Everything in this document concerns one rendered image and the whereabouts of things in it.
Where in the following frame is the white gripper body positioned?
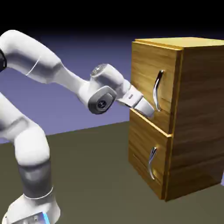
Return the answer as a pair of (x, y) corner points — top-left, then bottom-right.
(134, 96), (155, 118)

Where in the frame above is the light wooden cabinet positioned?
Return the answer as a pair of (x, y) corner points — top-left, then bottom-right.
(128, 37), (224, 202)

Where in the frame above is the long curved silver handle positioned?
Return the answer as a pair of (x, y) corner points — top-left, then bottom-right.
(152, 70), (165, 112)

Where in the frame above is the wooden door with long handle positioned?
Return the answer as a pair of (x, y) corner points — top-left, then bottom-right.
(129, 41), (184, 134)

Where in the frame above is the wooden door with short handle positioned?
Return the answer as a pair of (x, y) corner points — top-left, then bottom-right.
(128, 108), (172, 200)

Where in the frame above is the short curved silver handle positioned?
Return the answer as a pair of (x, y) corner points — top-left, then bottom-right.
(148, 146), (158, 180)

